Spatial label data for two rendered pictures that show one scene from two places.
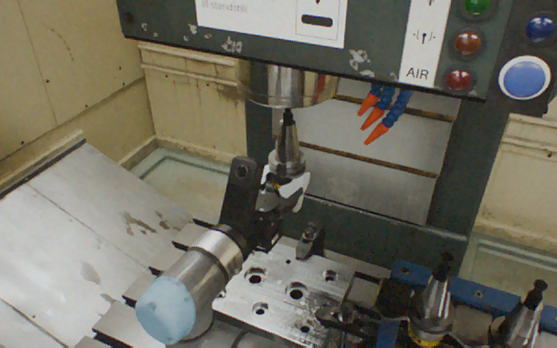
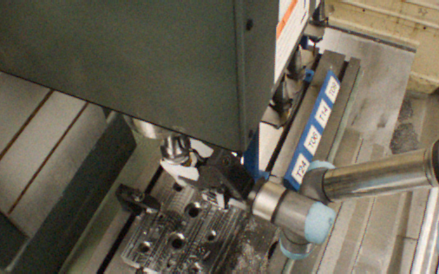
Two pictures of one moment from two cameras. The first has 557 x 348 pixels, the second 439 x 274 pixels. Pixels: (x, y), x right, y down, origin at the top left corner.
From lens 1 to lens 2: 0.82 m
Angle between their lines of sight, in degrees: 59
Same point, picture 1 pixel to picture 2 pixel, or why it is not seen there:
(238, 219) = (247, 178)
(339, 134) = (40, 146)
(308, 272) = (174, 201)
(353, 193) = (70, 166)
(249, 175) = (230, 156)
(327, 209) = (62, 199)
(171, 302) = (325, 210)
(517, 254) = not seen: hidden behind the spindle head
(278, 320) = (222, 222)
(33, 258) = not seen: outside the picture
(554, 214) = not seen: hidden behind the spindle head
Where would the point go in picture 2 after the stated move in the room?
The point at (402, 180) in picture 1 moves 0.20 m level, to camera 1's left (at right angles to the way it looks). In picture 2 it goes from (84, 119) to (73, 175)
